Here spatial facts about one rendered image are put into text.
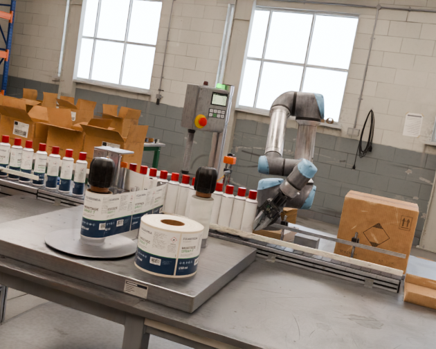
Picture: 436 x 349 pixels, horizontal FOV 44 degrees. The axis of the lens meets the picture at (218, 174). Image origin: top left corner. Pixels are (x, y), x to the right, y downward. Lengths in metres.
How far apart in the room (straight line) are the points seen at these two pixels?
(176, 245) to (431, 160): 5.99
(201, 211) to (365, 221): 0.74
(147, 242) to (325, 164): 6.13
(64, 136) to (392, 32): 4.77
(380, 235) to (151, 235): 1.08
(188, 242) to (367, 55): 6.19
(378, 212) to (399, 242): 0.14
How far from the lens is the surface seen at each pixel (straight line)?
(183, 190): 2.33
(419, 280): 2.36
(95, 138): 3.98
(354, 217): 2.36
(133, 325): 1.61
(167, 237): 1.63
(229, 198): 2.25
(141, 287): 1.61
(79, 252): 1.76
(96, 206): 1.81
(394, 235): 2.36
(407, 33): 7.58
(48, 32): 10.55
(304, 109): 2.49
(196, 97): 2.31
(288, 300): 1.82
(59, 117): 4.47
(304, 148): 2.50
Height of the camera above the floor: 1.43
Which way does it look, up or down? 8 degrees down
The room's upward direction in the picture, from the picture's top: 10 degrees clockwise
